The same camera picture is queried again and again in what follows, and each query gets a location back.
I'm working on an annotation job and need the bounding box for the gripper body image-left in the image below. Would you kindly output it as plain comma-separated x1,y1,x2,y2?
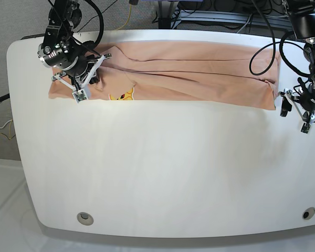
64,56,95,79

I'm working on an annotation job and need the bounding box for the black floor cable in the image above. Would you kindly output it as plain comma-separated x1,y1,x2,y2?
77,14,100,34

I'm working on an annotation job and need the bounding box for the peach orange T-shirt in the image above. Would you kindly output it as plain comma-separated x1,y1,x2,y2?
47,39,282,111

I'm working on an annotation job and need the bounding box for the right table grommet hole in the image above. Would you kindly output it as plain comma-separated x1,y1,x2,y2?
302,207,315,220

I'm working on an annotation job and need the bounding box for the left table grommet hole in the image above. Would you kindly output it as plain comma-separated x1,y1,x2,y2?
77,212,93,226

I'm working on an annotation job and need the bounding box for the aluminium frame rail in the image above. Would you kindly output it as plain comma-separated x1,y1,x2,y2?
180,10,292,30

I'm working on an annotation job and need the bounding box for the yellow floor cable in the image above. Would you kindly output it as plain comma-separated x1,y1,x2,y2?
117,2,132,31

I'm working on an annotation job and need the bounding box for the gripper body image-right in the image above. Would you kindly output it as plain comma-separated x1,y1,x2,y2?
298,88,315,112

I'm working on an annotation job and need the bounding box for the table grommet hole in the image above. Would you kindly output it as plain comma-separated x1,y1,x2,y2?
77,212,93,226
302,207,315,220

